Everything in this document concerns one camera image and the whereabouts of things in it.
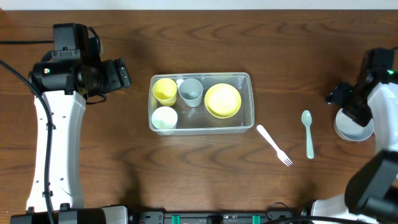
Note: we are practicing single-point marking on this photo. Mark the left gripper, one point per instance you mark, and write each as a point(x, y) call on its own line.
point(123, 76)

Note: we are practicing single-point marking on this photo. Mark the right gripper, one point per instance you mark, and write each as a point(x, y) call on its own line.
point(339, 94)

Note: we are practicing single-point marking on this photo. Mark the light blue plastic bowl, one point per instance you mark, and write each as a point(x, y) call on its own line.
point(348, 130)

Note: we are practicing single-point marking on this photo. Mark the pale green plastic spoon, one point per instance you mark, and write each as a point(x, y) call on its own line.
point(307, 122)

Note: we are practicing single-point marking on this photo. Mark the yellow plastic cup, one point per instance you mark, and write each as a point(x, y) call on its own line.
point(165, 91)

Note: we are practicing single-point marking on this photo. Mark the white plastic cup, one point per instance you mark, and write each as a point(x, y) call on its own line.
point(164, 118)

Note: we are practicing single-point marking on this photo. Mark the grey plastic cup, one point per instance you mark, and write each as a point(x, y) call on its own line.
point(191, 91)

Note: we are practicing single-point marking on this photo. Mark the white plastic fork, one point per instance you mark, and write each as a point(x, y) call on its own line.
point(280, 153)

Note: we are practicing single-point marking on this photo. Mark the yellow plastic bowl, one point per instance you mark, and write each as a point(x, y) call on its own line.
point(223, 100)

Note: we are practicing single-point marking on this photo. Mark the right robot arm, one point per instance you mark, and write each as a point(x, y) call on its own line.
point(369, 105)

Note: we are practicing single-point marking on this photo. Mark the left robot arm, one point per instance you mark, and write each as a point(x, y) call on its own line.
point(63, 83)

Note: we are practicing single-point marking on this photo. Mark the clear plastic container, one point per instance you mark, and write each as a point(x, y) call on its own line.
point(198, 120)

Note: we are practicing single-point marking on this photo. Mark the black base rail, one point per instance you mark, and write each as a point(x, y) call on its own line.
point(159, 217)

